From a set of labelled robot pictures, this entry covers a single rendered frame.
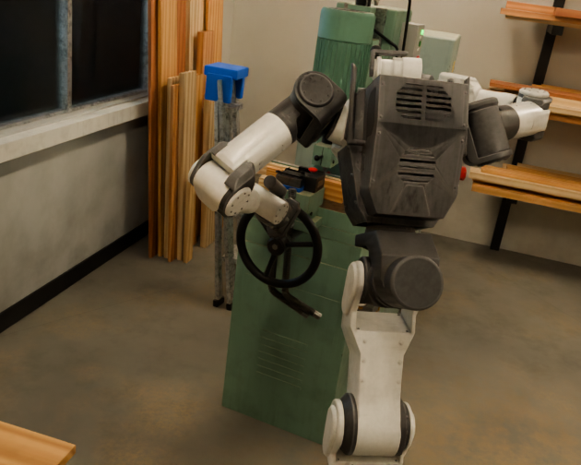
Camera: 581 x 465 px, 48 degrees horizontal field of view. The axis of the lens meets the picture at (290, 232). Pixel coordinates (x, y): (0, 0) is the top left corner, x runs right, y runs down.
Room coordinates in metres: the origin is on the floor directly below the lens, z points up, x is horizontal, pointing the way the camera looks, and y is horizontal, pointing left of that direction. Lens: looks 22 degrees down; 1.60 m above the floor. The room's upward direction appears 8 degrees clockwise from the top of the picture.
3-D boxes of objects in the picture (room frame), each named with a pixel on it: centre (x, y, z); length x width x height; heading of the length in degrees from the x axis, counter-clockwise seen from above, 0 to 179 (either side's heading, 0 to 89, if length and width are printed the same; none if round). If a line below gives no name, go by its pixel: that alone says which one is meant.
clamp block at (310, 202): (2.02, 0.00, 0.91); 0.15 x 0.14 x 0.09; 69
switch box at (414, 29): (2.44, -0.33, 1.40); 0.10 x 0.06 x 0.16; 159
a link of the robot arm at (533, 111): (1.75, -0.56, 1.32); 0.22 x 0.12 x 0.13; 135
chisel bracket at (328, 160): (2.21, -0.10, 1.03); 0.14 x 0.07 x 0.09; 159
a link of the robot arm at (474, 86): (1.96, -0.43, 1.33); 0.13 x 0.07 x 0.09; 57
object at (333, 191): (2.12, -0.07, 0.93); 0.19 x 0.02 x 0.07; 69
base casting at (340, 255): (2.31, -0.13, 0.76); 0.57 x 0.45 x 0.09; 159
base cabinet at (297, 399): (2.31, -0.13, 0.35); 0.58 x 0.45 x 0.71; 159
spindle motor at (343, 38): (2.19, -0.09, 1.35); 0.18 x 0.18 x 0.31
